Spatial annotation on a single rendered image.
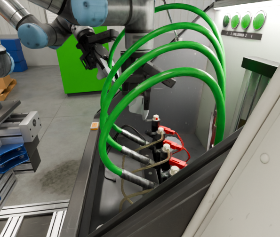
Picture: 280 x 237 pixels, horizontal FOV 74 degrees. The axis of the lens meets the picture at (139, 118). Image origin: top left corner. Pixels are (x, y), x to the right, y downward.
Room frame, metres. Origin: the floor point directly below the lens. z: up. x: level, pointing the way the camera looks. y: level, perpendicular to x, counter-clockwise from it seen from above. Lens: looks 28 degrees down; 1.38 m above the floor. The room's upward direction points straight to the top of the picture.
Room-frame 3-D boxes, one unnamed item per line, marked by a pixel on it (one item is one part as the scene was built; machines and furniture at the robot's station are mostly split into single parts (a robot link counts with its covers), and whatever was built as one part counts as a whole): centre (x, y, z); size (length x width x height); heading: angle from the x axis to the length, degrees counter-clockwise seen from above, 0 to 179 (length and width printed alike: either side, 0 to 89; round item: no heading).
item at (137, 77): (0.52, 0.01, 1.25); 0.09 x 0.08 x 0.12; 95
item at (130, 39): (0.52, 0.00, 1.33); 0.08 x 0.08 x 0.05
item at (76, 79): (4.07, 1.17, 0.65); 0.95 x 0.86 x 1.30; 106
